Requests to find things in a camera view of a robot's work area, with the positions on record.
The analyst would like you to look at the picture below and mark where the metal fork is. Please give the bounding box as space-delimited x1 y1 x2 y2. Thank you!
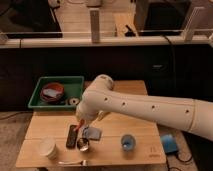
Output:
58 160 88 166

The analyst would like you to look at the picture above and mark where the red bowl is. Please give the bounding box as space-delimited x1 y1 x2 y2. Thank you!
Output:
40 82 64 103

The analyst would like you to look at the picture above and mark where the black remote control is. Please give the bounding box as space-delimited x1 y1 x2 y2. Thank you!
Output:
66 125 78 149

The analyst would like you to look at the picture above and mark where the green plastic bin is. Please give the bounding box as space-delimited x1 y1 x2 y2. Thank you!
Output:
28 76 84 111

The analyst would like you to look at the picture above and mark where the blue cloth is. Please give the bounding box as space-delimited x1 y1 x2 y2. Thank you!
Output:
82 127 102 141

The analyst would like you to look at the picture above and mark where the small metal bowl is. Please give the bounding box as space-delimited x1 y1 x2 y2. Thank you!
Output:
77 138 90 152

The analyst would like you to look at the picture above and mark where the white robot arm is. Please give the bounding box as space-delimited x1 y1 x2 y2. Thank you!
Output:
76 74 213 141

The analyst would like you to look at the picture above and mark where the blue cup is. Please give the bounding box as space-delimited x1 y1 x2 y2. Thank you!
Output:
121 134 136 151

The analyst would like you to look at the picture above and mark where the tape roll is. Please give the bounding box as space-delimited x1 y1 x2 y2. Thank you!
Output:
68 97 80 106

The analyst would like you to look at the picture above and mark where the wooden folding table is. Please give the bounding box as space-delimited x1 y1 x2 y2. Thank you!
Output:
15 79 167 169

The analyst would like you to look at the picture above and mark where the white paper cup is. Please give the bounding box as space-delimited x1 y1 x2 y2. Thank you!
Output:
38 137 57 160

